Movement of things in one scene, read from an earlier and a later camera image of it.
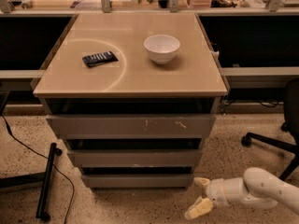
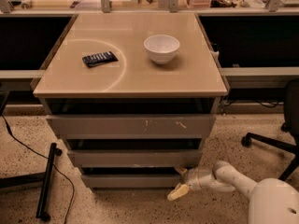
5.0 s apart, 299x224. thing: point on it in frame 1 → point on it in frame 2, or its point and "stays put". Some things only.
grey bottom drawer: (137, 180) stays put
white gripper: (216, 191) → (192, 180)
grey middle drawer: (135, 158) stays put
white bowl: (162, 48) stays put
